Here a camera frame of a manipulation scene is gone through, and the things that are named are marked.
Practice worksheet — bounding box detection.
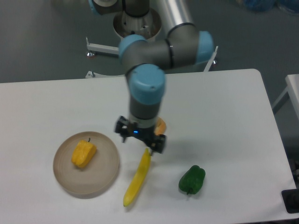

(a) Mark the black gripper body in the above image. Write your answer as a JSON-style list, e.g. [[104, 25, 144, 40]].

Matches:
[[127, 116, 158, 142]]

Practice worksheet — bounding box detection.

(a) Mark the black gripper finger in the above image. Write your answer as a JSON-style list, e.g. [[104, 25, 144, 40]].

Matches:
[[114, 116, 130, 143], [146, 134, 167, 155]]

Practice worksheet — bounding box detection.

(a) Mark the yellow bell pepper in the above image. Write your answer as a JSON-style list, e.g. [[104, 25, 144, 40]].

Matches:
[[71, 138, 97, 168]]

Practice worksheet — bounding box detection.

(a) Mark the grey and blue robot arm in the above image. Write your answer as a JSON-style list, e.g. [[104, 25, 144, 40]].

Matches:
[[89, 0, 214, 153]]

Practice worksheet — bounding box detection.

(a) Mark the orange pepper slice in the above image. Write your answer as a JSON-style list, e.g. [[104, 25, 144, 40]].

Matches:
[[154, 117, 166, 135]]

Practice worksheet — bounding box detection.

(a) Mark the green bell pepper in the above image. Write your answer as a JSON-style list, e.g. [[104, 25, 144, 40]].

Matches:
[[178, 165, 206, 195]]

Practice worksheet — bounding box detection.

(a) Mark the beige round plate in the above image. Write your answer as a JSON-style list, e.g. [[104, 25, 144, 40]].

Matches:
[[53, 132, 120, 198]]

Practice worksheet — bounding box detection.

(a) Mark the yellow banana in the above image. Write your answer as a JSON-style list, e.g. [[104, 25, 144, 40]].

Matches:
[[123, 148, 151, 207]]

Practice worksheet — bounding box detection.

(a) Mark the black device at table edge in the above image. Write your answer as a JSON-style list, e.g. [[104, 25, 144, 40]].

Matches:
[[281, 189, 299, 214]]

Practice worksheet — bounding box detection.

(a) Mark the white side table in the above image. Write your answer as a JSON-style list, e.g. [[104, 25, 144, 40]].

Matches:
[[271, 74, 299, 117]]

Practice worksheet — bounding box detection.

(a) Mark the blue object in background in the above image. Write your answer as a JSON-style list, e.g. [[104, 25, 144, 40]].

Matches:
[[236, 0, 299, 15]]

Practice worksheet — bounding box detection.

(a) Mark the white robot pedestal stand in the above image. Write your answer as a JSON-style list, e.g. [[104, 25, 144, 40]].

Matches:
[[86, 8, 214, 75]]

